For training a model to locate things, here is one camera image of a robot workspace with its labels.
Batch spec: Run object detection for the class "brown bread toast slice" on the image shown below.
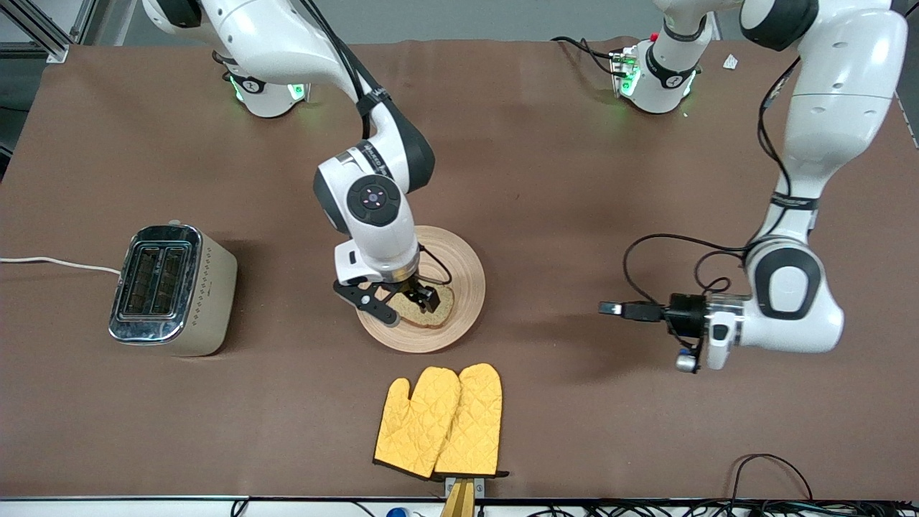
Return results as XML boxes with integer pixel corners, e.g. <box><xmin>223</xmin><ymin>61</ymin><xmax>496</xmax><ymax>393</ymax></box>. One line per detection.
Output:
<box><xmin>386</xmin><ymin>284</ymin><xmax>456</xmax><ymax>330</ymax></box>

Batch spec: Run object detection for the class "round wooden plate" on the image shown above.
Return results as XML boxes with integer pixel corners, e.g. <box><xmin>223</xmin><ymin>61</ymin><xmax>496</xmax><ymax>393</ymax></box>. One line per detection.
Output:
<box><xmin>355</xmin><ymin>225</ymin><xmax>487</xmax><ymax>354</ymax></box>

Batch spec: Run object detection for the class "yellow quilted oven mitt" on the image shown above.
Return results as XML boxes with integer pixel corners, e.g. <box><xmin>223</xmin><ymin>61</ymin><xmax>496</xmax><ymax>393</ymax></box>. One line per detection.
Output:
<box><xmin>434</xmin><ymin>363</ymin><xmax>504</xmax><ymax>479</ymax></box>
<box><xmin>373</xmin><ymin>367</ymin><xmax>462</xmax><ymax>480</ymax></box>

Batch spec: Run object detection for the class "brown table cover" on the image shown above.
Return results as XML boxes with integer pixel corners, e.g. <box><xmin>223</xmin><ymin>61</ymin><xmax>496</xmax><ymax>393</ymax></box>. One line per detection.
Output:
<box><xmin>0</xmin><ymin>36</ymin><xmax>919</xmax><ymax>501</ymax></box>

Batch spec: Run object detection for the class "cream and chrome toaster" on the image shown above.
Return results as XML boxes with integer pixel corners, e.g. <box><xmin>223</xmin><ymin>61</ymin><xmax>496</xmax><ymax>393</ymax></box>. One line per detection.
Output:
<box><xmin>108</xmin><ymin>220</ymin><xmax>238</xmax><ymax>358</ymax></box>

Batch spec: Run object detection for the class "wooden stick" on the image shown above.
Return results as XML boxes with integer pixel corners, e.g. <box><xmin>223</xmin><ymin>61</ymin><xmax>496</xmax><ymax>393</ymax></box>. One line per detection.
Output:
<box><xmin>440</xmin><ymin>480</ymin><xmax>476</xmax><ymax>517</ymax></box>

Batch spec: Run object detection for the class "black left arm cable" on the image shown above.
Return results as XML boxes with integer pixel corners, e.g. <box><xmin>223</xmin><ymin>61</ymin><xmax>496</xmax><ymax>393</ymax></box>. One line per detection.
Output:
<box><xmin>622</xmin><ymin>56</ymin><xmax>803</xmax><ymax>311</ymax></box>

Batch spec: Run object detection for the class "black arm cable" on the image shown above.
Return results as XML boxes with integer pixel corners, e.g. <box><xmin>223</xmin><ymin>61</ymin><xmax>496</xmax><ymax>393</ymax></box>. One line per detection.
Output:
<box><xmin>622</xmin><ymin>56</ymin><xmax>803</xmax><ymax>311</ymax></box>
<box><xmin>297</xmin><ymin>0</ymin><xmax>454</xmax><ymax>289</ymax></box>

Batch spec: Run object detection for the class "black looped cable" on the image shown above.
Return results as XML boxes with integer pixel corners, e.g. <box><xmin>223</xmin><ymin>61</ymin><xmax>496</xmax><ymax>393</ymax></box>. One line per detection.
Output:
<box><xmin>730</xmin><ymin>453</ymin><xmax>814</xmax><ymax>504</ymax></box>

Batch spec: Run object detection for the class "small metal bracket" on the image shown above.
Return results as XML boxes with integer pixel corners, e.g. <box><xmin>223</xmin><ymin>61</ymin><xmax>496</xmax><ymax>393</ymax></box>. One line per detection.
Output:
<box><xmin>443</xmin><ymin>475</ymin><xmax>486</xmax><ymax>500</ymax></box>

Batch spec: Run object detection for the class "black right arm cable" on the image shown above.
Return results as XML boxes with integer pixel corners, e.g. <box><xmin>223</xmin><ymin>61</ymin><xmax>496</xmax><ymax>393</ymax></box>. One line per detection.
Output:
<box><xmin>297</xmin><ymin>0</ymin><xmax>454</xmax><ymax>289</ymax></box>

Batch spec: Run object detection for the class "black left base cable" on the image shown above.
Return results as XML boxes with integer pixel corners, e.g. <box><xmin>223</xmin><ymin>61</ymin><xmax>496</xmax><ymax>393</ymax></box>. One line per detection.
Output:
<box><xmin>551</xmin><ymin>35</ymin><xmax>627</xmax><ymax>78</ymax></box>

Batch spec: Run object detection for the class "white toaster power cord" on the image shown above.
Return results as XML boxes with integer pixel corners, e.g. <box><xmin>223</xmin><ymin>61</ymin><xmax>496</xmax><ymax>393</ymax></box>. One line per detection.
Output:
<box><xmin>0</xmin><ymin>256</ymin><xmax>122</xmax><ymax>276</ymax></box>

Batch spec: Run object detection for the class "aluminium frame profile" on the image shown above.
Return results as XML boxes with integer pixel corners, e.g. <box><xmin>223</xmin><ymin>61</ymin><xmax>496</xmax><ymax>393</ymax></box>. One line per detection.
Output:
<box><xmin>0</xmin><ymin>0</ymin><xmax>98</xmax><ymax>63</ymax></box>

